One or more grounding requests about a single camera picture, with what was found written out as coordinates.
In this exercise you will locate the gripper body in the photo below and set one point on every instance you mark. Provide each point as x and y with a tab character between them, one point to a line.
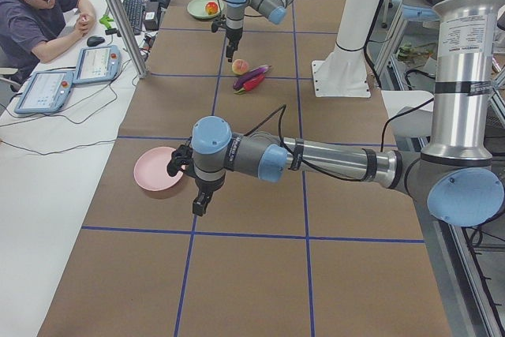
233	36
207	185

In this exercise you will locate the peach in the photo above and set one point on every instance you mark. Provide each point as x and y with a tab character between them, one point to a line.
240	67

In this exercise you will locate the red pomegranate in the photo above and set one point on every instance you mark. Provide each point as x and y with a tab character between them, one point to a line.
212	8

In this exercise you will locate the purple eggplant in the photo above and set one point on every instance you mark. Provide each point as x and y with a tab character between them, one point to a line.
250	75

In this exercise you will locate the red chili pepper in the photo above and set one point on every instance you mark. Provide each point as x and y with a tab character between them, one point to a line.
250	84

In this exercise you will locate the green plate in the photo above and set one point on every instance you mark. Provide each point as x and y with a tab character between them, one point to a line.
196	9

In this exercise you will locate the pink plate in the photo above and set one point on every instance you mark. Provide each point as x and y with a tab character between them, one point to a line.
150	170

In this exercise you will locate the black keyboard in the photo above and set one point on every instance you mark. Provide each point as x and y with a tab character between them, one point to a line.
134	10

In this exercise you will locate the far teach pendant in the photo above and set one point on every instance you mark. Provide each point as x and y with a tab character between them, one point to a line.
97	65

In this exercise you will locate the teach pendant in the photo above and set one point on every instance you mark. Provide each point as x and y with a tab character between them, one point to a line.
46	92
97	65

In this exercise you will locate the black computer mouse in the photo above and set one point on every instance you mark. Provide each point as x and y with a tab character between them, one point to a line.
94	41

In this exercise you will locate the near teach pendant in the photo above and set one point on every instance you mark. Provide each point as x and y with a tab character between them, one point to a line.
46	92

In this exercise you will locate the seated person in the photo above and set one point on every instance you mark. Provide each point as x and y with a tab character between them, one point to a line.
39	31

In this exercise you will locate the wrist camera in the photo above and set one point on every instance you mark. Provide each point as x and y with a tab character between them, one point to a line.
181	161
218	23

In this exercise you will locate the aluminium frame post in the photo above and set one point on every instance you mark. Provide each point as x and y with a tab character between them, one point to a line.
129	38

